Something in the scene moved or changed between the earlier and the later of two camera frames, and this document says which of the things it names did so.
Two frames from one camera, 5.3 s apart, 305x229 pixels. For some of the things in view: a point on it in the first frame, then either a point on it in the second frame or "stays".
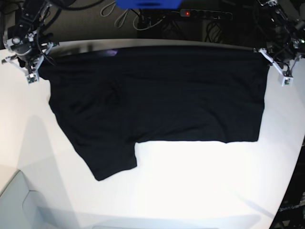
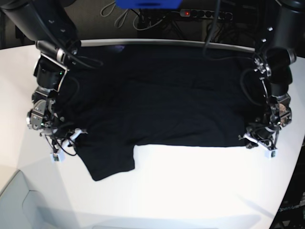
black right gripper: (283, 53) -> (263, 134)
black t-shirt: (107, 99) stays
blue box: (148, 4) stays
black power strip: (205, 14) stays
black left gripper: (28, 52) -> (56, 136)
